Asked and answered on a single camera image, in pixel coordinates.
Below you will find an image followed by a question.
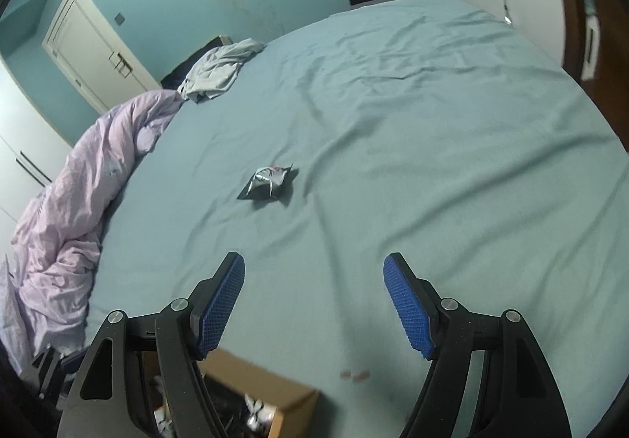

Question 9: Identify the white door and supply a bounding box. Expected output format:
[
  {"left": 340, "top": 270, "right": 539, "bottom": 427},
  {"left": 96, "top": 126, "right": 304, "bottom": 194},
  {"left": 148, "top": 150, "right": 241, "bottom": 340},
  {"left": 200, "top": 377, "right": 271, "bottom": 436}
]
[{"left": 42, "top": 0, "right": 160, "bottom": 114}]

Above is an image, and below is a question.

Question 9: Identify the dark bedside furniture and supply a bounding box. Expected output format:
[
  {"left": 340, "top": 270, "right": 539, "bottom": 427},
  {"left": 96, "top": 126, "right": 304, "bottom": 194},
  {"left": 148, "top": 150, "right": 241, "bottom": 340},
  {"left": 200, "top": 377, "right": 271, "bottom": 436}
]
[{"left": 161, "top": 35, "right": 232, "bottom": 89}]

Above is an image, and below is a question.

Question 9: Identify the brown cardboard box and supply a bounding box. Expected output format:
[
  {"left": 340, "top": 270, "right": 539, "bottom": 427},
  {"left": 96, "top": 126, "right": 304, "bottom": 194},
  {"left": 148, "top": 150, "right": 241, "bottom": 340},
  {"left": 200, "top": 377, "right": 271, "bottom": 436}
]
[{"left": 140, "top": 348, "right": 320, "bottom": 438}]

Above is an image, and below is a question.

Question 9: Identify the pile of black snack packets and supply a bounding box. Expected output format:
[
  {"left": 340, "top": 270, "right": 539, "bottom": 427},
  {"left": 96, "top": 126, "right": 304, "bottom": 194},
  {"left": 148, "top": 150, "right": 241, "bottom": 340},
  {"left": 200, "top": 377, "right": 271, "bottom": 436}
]
[{"left": 150, "top": 372, "right": 281, "bottom": 438}]

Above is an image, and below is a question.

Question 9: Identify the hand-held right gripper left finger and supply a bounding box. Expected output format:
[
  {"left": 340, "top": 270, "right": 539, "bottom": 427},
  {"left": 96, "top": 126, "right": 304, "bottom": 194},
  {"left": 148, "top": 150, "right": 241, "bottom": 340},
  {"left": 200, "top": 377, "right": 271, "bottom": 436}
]
[{"left": 56, "top": 251, "right": 246, "bottom": 438}]

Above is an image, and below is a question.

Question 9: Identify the white wardrobe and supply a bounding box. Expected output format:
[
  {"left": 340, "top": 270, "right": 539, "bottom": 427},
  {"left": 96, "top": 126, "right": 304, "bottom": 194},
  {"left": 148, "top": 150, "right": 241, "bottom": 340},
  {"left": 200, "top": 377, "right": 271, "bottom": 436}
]
[{"left": 0, "top": 59, "right": 74, "bottom": 227}]

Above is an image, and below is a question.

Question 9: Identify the grey crumpled cloth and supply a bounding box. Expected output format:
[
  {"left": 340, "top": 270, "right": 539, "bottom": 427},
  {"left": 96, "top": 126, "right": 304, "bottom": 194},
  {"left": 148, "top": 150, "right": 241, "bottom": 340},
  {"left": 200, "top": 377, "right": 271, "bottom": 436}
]
[{"left": 178, "top": 39, "right": 267, "bottom": 103}]

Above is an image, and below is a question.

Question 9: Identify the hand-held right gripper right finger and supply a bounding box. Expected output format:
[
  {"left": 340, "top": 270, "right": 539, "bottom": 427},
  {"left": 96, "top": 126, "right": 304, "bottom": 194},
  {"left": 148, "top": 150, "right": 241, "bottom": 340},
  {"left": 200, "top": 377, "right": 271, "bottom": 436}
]
[{"left": 382, "top": 251, "right": 573, "bottom": 438}]

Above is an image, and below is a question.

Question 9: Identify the black snack packet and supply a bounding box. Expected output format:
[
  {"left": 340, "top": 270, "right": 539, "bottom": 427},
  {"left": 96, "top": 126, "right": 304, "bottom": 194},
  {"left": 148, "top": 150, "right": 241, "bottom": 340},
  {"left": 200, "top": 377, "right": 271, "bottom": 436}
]
[{"left": 237, "top": 164, "right": 299, "bottom": 209}]

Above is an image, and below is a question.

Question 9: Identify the purple blanket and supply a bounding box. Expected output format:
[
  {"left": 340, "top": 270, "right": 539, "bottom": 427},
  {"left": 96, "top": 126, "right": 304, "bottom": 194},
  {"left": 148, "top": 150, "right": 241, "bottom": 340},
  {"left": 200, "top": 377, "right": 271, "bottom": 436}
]
[{"left": 0, "top": 90, "right": 185, "bottom": 355}]

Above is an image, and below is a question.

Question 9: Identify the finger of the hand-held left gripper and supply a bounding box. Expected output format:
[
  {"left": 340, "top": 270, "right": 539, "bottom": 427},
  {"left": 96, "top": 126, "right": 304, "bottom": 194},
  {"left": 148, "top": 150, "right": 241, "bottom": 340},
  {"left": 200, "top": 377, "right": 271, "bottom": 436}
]
[{"left": 30, "top": 344, "right": 80, "bottom": 403}]

